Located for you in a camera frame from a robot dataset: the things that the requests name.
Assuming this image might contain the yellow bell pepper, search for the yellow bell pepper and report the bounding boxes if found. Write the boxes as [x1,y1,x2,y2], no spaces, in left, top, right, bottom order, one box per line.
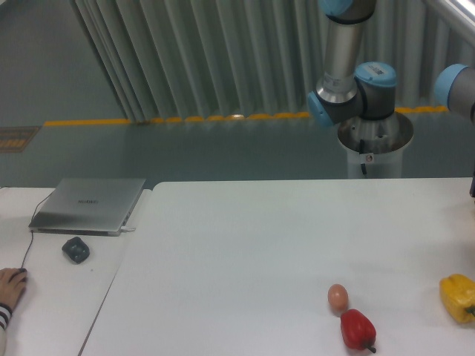
[439,274,474,323]

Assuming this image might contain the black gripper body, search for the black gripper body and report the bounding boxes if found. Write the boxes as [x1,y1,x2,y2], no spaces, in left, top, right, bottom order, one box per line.
[469,177,475,199]

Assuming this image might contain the black small controller device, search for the black small controller device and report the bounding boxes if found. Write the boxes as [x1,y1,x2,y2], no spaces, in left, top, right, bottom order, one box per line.
[62,237,90,264]

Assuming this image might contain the striped white sleeve forearm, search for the striped white sleeve forearm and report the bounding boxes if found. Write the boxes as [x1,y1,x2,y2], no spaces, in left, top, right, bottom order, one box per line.
[0,303,12,356]

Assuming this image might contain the person's hand on mouse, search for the person's hand on mouse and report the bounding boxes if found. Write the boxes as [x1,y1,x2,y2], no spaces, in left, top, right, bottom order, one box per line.
[1,268,27,311]

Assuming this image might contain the red bell pepper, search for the red bell pepper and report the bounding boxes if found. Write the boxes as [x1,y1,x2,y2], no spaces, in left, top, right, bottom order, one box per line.
[340,309,376,353]

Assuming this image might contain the silver closed laptop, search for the silver closed laptop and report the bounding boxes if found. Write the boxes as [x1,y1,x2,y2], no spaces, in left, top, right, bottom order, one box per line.
[29,178,145,236]

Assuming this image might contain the black mouse cable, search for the black mouse cable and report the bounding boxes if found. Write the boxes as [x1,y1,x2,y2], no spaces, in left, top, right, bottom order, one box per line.
[20,195,55,269]

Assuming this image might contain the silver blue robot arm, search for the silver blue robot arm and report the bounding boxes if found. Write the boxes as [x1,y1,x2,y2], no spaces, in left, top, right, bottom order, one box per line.
[307,1,474,179]

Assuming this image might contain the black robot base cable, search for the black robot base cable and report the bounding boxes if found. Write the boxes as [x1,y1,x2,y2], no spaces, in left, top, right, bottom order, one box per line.
[358,138,367,179]

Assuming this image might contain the grey pleated curtain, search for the grey pleated curtain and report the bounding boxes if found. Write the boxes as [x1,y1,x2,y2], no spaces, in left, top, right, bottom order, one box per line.
[73,1,474,122]

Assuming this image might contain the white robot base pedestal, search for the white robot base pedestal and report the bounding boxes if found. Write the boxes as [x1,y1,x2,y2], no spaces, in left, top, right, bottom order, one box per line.
[338,112,413,179]

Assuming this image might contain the brown egg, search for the brown egg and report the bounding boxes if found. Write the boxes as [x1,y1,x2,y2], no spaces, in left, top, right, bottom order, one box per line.
[327,284,349,312]

